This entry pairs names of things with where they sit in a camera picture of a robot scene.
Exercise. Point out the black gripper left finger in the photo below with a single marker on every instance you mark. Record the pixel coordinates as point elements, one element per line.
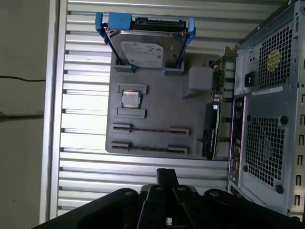
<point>152,205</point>

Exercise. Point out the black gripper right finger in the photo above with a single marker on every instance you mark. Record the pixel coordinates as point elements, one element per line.
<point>186,205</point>

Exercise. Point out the grey parts rack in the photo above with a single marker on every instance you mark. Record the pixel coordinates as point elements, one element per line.
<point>166,107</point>

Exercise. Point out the silver CPU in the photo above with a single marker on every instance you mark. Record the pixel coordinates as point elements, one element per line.
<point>132,99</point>

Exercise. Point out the dark RAM stick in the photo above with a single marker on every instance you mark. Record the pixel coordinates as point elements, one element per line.
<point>152,130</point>

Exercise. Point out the grey power supply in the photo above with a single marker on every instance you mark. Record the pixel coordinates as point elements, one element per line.
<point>250,62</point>

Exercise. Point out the green graphics card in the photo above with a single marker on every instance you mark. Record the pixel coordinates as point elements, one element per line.
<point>212,133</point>

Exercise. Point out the hard disk in blue carrier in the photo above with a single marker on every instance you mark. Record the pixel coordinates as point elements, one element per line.
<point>143,47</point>

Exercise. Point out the black open PC case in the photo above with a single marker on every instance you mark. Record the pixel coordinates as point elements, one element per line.
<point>252,105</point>

